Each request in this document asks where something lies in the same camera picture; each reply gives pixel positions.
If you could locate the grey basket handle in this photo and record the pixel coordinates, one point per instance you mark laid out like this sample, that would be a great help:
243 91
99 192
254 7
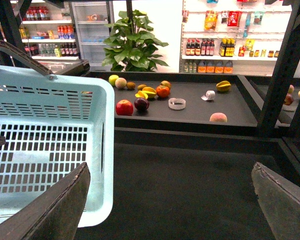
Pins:
24 58

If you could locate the black metal frame post left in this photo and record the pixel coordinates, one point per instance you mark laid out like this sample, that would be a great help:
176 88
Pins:
10 21

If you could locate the sauce bottle shelf right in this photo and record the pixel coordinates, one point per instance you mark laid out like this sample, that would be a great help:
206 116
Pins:
241 37

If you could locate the red fruit side tray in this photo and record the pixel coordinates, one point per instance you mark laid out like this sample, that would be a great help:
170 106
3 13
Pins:
288 99

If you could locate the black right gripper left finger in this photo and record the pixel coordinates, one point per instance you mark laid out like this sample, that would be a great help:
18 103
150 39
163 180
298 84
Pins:
55 214

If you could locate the dark purple plum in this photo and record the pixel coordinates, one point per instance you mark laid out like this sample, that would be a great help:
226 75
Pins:
141 104

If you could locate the yellow starfruit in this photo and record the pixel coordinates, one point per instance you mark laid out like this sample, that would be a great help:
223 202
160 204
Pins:
146 93
223 86

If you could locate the chest freezer left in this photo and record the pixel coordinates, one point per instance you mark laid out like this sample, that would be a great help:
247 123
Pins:
67 67

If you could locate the pale peach back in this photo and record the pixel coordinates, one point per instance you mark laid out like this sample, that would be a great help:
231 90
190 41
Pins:
120 83

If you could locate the drinks shelf left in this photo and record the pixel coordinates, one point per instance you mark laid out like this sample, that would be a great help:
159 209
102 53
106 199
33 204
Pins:
48 32

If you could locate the glass door refrigerator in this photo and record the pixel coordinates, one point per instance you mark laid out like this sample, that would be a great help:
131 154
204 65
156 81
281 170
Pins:
90 19

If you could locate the yellow starfruit right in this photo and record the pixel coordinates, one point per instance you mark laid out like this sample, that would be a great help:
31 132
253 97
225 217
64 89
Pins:
223 86

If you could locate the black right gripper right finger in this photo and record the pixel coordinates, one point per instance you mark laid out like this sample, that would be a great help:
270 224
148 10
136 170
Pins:
279 200

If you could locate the orange persimmon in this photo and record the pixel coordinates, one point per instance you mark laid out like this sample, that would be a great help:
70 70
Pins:
162 91

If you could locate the brown kiwi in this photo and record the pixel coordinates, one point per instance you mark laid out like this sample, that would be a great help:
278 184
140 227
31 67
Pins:
130 85
141 86

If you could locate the red yellow mango fruit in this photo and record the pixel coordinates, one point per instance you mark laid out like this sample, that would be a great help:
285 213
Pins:
166 83

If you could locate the pink peach front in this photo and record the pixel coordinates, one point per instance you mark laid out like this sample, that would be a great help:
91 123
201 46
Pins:
218 117

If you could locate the light blue plastic basket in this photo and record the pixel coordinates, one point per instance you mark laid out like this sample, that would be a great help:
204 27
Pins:
52 124

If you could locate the black metal frame post right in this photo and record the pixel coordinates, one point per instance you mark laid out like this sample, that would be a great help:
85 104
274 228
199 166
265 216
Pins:
284 71

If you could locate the red apple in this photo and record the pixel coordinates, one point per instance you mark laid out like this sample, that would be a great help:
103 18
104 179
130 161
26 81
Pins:
124 108

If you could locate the yellow starfruit centre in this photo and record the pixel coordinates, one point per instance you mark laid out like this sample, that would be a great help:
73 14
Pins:
146 93

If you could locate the brown kiwi left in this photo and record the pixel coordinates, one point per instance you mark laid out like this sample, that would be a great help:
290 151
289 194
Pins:
130 85

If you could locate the black fruit display tray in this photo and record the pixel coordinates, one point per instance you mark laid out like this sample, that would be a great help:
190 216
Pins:
184 110

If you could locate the green apple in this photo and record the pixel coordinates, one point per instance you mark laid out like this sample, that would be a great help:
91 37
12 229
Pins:
112 79

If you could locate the black metal frame post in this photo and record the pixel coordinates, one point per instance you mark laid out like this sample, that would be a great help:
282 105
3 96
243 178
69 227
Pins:
10 21
284 71

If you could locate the green potted plant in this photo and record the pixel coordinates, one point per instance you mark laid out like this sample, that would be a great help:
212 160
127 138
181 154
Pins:
131 45

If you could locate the brown kiwi right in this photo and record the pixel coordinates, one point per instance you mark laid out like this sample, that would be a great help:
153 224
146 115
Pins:
141 86

